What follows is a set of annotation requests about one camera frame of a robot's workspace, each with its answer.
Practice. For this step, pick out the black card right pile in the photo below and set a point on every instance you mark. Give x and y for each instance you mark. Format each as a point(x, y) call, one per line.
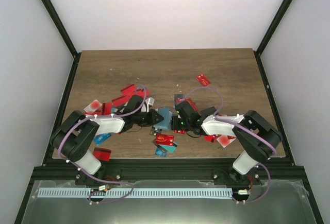
point(209, 111)

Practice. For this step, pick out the blue leather card holder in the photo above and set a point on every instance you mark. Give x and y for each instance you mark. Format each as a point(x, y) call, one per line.
point(165, 124)

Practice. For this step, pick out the blue card left pile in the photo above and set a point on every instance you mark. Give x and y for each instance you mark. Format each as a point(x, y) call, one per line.
point(99, 139)

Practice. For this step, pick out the red card black stripe front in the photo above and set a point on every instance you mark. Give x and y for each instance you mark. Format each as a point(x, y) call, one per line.
point(102, 154)

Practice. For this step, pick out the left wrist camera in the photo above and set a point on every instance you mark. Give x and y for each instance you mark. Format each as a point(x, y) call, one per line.
point(149, 102)

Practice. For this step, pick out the lone red card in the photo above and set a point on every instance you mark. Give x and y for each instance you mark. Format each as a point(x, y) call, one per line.
point(203, 80)

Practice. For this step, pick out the light blue slotted cable duct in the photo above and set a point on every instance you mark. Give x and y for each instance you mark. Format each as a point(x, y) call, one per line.
point(207, 193)

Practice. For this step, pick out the white red circle card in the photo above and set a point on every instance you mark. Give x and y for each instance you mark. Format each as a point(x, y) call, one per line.
point(93, 107)
point(225, 140)

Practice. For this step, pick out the white red circle card left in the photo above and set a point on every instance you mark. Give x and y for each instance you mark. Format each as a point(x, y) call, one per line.
point(93, 107)

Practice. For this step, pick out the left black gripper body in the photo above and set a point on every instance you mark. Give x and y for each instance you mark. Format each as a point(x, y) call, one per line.
point(144, 121)

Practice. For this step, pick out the red VIP card front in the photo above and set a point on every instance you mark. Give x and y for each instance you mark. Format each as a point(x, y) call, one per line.
point(164, 139)

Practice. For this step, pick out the black aluminium frame rail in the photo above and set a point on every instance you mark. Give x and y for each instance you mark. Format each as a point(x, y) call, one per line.
point(164, 169)

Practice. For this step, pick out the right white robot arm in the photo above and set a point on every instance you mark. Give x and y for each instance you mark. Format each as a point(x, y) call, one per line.
point(256, 135)

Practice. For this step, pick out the white red circle card right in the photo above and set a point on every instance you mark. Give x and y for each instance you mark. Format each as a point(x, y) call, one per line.
point(225, 140)

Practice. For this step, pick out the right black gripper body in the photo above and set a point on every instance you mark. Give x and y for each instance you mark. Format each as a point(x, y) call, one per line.
point(180, 126)

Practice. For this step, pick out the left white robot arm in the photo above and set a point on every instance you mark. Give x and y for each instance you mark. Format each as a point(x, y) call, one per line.
point(74, 137)

